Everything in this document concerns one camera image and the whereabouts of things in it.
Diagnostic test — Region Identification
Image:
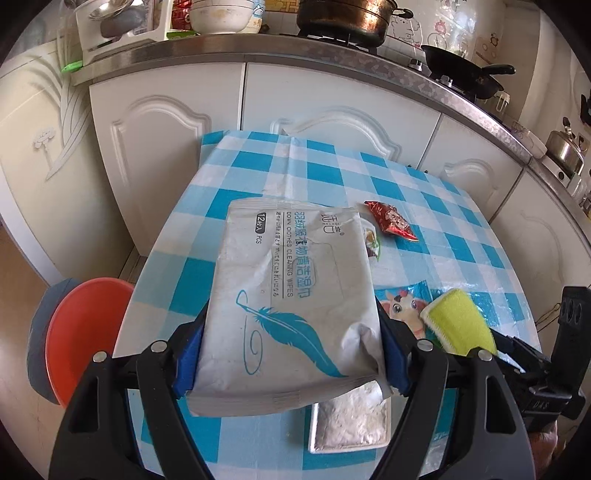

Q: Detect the white wet wipes packet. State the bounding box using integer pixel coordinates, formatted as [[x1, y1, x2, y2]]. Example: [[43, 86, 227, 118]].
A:
[[185, 198, 393, 418]]

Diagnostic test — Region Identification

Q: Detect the brass cabinet handle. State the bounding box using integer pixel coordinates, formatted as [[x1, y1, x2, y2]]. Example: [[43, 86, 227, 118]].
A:
[[536, 302, 561, 330]]

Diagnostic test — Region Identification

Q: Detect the blue cartoon cow wrapper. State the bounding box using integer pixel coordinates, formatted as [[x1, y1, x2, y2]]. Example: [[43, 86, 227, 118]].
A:
[[375, 281, 502, 344]]

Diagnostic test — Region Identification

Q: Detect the black gas stove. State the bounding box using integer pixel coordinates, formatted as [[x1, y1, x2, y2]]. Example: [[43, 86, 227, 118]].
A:
[[277, 28, 467, 93]]

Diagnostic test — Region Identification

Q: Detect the white patterned bowl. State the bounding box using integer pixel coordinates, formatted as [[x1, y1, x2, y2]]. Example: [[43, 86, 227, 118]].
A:
[[508, 121, 548, 160]]

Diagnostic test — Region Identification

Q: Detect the green snack wrapper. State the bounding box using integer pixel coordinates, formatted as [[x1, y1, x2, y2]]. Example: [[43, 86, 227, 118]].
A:
[[362, 219, 384, 264]]

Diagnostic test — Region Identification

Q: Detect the blue white checked tablecloth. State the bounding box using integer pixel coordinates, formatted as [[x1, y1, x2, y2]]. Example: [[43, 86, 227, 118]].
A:
[[113, 130, 539, 480]]

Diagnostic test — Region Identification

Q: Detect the person's right hand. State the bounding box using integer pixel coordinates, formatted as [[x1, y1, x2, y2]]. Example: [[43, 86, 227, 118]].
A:
[[529, 421, 561, 480]]

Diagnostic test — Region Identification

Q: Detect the steel steamer pot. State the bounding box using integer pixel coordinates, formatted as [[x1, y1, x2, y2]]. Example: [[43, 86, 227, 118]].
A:
[[295, 0, 414, 47]]

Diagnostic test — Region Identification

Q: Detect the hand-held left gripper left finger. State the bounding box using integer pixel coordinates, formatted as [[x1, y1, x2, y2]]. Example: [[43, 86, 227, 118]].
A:
[[48, 307, 208, 480]]

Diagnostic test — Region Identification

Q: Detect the white dish rack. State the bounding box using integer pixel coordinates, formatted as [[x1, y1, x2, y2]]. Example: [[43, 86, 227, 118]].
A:
[[74, 0, 175, 65]]

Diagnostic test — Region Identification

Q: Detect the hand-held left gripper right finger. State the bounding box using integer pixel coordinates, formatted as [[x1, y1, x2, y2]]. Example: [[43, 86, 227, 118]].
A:
[[374, 298, 539, 480]]

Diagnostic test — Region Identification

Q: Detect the red snack wrapper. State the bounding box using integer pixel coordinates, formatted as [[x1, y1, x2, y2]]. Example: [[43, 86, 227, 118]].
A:
[[363, 200, 419, 242]]

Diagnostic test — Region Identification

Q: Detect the grey round stool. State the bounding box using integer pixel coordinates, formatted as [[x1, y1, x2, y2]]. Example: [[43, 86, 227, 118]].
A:
[[27, 277, 84, 404]]

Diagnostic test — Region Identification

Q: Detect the yellow green sponge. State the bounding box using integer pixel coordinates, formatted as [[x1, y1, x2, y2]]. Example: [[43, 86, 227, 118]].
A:
[[419, 288, 498, 357]]

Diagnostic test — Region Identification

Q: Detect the black wok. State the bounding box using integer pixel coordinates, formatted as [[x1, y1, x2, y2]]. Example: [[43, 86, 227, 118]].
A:
[[421, 44, 515, 100]]

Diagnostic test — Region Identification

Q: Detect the white cabinet door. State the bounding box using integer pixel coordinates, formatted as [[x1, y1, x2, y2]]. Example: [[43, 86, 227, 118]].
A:
[[242, 62, 441, 169], [418, 115, 527, 204], [489, 168, 591, 333], [90, 62, 245, 257]]

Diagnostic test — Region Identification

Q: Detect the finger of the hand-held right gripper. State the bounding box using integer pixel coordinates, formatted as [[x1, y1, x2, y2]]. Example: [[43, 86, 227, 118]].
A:
[[488, 329, 526, 354], [497, 352, 533, 376]]

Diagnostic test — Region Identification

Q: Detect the large white bowl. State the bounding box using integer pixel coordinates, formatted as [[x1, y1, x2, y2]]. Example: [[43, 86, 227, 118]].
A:
[[189, 0, 259, 35]]

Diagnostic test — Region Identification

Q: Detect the steel kettle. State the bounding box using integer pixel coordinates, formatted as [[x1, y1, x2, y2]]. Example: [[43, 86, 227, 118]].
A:
[[547, 117, 588, 174]]

